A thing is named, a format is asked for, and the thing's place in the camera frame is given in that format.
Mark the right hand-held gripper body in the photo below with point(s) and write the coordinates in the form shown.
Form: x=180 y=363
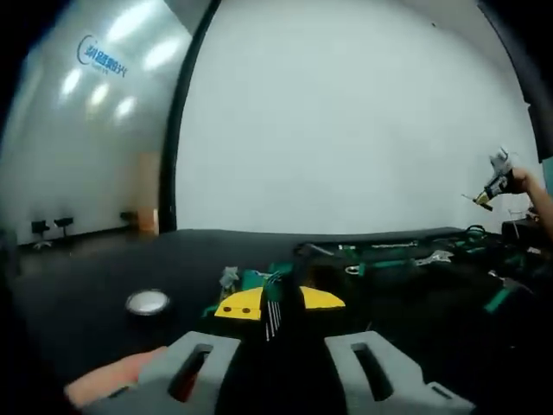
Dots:
x=502 y=170

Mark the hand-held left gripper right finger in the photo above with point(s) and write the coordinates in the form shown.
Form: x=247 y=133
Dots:
x=406 y=382

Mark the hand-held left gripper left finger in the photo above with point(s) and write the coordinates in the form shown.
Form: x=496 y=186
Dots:
x=222 y=352

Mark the small grey tool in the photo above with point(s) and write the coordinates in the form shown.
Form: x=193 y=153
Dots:
x=229 y=276

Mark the green rectangular tool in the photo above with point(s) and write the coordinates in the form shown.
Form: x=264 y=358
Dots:
x=252 y=279

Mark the black tape roll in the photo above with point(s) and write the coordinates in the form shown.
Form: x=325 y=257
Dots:
x=147 y=313

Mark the silver adjustable wrench tool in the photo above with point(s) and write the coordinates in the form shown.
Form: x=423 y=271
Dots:
x=434 y=258

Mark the silver combination wrench tool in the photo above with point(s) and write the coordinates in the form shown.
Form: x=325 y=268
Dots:
x=395 y=245

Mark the person's right hand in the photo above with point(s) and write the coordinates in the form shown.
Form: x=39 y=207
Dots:
x=525 y=181

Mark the person's left hand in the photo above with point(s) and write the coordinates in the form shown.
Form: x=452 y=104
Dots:
x=108 y=374

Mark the black stool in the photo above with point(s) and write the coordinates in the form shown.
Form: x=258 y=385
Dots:
x=64 y=222
x=41 y=225

